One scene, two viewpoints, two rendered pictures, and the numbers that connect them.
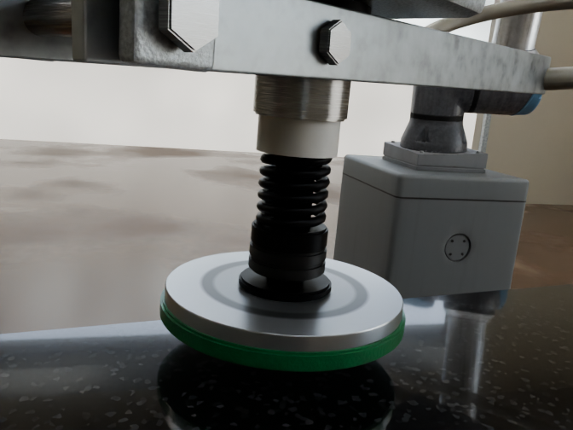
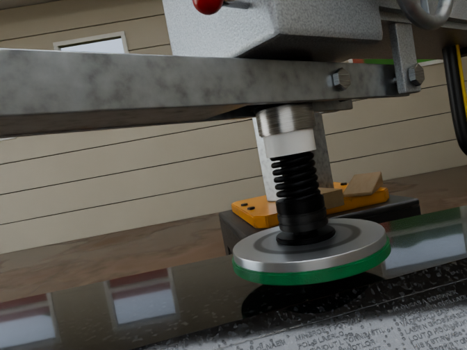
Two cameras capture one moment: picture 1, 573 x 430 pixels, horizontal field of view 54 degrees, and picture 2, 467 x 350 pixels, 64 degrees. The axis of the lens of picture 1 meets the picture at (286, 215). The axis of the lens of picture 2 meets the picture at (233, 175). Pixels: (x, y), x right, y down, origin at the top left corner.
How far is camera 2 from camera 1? 102 cm
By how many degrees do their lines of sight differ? 159
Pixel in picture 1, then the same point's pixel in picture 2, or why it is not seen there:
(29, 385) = (429, 239)
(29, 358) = (450, 246)
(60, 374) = (422, 244)
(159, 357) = not seen: hidden behind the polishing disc
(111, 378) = (395, 247)
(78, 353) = (428, 251)
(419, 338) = (213, 294)
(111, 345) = (415, 257)
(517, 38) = not seen: outside the picture
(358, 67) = not seen: hidden behind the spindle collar
